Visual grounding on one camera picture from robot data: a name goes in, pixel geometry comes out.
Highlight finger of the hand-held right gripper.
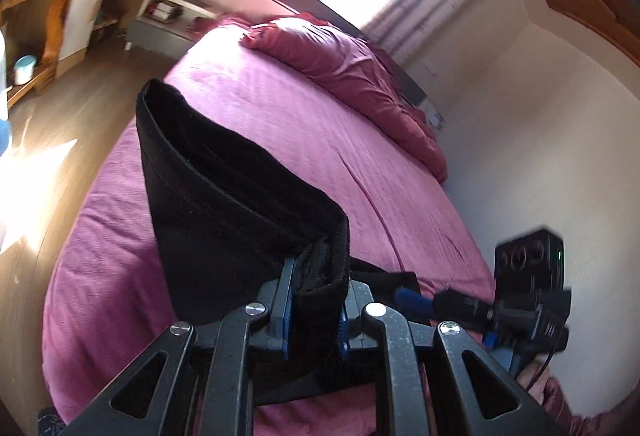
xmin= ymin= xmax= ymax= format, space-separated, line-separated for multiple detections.
xmin=395 ymin=287 xmax=496 ymax=334

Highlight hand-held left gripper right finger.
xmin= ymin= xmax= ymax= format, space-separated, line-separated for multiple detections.
xmin=339 ymin=280 xmax=571 ymax=436

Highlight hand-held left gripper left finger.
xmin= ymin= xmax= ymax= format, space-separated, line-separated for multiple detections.
xmin=60 ymin=257 xmax=297 ymax=436

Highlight black pants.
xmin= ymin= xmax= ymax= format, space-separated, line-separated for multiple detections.
xmin=136 ymin=78 xmax=426 ymax=407

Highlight person's right forearm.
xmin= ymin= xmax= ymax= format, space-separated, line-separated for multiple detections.
xmin=537 ymin=376 xmax=621 ymax=436

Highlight person's right hand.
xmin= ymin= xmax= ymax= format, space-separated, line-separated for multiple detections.
xmin=516 ymin=355 xmax=552 ymax=398

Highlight bed with magenta sheet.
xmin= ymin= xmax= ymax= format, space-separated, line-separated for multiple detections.
xmin=42 ymin=13 xmax=501 ymax=436

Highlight red duvet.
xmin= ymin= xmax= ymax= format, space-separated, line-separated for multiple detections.
xmin=240 ymin=13 xmax=448 ymax=184

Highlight white nightstand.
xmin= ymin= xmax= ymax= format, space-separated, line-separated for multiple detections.
xmin=125 ymin=0 xmax=219 ymax=61

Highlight white teal container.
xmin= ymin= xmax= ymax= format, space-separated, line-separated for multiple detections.
xmin=14 ymin=56 xmax=39 ymax=85

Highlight white cabinet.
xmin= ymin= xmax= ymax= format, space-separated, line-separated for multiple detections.
xmin=57 ymin=0 xmax=121 ymax=66

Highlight wooden desk shelf unit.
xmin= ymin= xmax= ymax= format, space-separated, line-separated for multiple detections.
xmin=0 ymin=0 xmax=173 ymax=109

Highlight black cable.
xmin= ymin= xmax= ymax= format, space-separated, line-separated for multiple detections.
xmin=529 ymin=345 xmax=557 ymax=389

